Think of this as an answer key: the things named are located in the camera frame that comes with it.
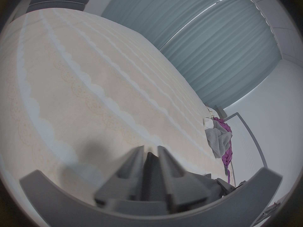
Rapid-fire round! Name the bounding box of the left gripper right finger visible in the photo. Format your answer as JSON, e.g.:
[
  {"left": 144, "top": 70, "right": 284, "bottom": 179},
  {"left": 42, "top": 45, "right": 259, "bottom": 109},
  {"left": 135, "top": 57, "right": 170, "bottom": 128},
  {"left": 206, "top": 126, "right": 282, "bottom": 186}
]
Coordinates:
[{"left": 157, "top": 146, "right": 211, "bottom": 209}]

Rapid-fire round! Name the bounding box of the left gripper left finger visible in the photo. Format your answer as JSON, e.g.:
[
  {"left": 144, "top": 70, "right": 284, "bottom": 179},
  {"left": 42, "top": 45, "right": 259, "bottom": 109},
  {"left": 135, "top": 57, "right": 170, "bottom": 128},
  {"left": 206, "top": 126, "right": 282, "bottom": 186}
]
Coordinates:
[{"left": 94, "top": 145, "right": 145, "bottom": 204}]

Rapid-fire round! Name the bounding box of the black T-shirt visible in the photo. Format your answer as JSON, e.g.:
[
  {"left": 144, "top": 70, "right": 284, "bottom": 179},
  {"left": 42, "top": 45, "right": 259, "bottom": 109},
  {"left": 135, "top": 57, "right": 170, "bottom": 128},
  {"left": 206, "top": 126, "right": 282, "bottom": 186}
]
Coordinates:
[{"left": 142, "top": 151, "right": 224, "bottom": 201}]

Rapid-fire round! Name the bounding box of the bed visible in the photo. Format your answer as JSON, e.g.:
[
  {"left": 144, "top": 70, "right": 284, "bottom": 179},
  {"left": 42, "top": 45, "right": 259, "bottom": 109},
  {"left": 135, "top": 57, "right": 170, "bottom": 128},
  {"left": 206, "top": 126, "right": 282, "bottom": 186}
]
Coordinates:
[{"left": 0, "top": 7, "right": 265, "bottom": 212}]

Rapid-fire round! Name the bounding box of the purple satin garment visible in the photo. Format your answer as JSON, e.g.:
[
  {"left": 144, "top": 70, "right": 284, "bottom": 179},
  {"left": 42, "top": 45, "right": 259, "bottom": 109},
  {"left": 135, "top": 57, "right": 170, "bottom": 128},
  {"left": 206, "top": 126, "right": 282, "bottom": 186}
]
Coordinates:
[{"left": 212, "top": 117, "right": 233, "bottom": 184}]

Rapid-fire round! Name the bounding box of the grey garment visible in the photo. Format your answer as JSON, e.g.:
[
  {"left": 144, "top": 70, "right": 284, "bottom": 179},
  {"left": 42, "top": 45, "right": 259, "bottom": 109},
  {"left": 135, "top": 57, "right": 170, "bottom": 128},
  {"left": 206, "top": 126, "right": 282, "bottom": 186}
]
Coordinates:
[{"left": 205, "top": 122, "right": 231, "bottom": 159}]

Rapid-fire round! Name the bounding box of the white garment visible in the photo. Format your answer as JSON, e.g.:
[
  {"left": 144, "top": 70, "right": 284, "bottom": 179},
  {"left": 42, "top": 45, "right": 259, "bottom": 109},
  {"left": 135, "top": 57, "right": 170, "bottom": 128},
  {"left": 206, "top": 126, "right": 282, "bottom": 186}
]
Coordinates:
[{"left": 202, "top": 117, "right": 214, "bottom": 129}]

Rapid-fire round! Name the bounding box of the white printed pillow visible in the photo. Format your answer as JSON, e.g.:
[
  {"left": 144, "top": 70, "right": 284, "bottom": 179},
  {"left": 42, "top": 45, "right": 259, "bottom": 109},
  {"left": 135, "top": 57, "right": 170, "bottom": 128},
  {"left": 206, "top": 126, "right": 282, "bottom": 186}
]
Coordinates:
[{"left": 206, "top": 107, "right": 219, "bottom": 119}]

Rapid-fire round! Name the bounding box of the grey bedside table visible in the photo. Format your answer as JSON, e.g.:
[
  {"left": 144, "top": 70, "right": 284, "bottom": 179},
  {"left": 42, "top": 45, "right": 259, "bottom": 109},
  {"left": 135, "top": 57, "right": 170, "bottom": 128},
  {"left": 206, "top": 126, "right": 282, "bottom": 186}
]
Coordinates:
[{"left": 214, "top": 105, "right": 228, "bottom": 119}]

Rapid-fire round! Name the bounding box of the blue-green curtain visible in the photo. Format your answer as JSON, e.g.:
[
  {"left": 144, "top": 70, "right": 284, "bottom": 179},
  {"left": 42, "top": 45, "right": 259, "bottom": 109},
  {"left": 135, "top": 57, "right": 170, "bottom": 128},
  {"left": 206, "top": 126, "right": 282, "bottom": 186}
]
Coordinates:
[
  {"left": 160, "top": 0, "right": 282, "bottom": 111},
  {"left": 101, "top": 0, "right": 237, "bottom": 51}
]

